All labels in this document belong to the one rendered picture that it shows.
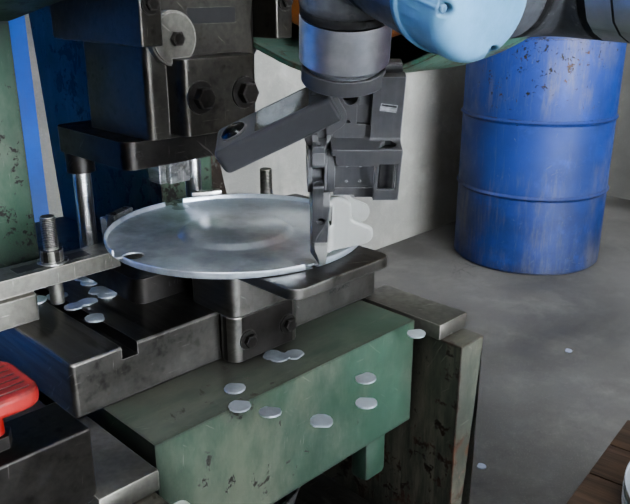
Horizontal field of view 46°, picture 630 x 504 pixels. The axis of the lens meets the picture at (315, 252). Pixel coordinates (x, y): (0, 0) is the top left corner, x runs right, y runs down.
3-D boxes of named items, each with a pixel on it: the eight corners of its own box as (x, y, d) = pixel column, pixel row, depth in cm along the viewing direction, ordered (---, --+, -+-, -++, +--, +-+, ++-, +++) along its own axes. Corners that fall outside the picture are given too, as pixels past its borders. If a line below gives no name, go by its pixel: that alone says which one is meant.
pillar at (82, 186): (102, 248, 94) (90, 138, 89) (86, 253, 92) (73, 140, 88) (93, 244, 95) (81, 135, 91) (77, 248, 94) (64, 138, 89)
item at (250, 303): (388, 365, 83) (392, 250, 78) (296, 413, 73) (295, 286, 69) (242, 302, 99) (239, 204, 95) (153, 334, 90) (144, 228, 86)
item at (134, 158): (269, 165, 94) (268, 121, 92) (130, 194, 80) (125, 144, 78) (192, 146, 104) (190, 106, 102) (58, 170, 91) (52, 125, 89)
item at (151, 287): (271, 262, 98) (270, 240, 97) (139, 306, 85) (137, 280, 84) (197, 235, 109) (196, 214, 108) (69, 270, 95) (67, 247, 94)
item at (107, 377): (376, 294, 103) (377, 253, 101) (76, 420, 73) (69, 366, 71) (236, 244, 123) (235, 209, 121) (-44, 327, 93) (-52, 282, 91)
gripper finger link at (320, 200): (328, 252, 69) (331, 171, 64) (312, 252, 69) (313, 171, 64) (326, 222, 73) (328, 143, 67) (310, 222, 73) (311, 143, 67)
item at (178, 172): (196, 178, 92) (195, 149, 91) (164, 185, 89) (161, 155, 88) (181, 174, 94) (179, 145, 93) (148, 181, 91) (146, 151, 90)
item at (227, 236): (416, 239, 83) (417, 232, 83) (188, 305, 66) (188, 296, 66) (265, 188, 105) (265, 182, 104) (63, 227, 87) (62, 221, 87)
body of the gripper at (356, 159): (397, 208, 67) (410, 84, 60) (301, 209, 67) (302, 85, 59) (387, 163, 73) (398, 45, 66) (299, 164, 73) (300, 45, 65)
